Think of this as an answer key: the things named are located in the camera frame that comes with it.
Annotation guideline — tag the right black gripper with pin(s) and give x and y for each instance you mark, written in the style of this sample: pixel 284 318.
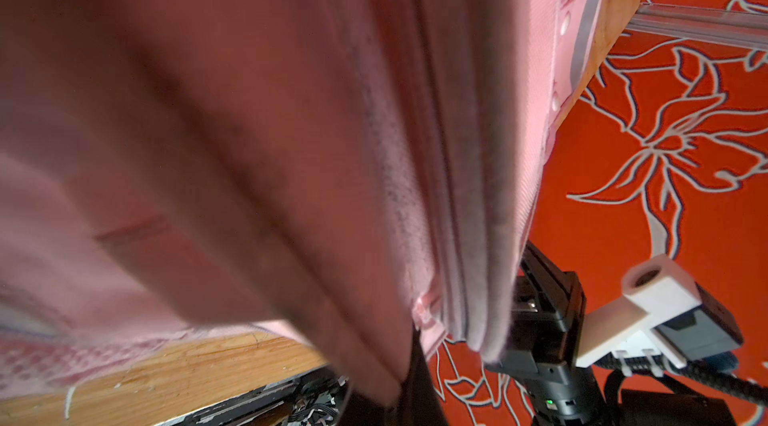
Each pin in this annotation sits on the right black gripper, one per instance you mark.
pixel 548 313

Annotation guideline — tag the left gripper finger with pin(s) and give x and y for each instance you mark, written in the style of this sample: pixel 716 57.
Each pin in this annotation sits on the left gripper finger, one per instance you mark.
pixel 418 403

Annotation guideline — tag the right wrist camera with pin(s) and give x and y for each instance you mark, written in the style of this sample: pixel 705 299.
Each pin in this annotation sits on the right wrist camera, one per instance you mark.
pixel 662 311

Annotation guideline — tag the pink student backpack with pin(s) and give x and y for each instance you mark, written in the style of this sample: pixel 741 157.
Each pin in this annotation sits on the pink student backpack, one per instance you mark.
pixel 359 175

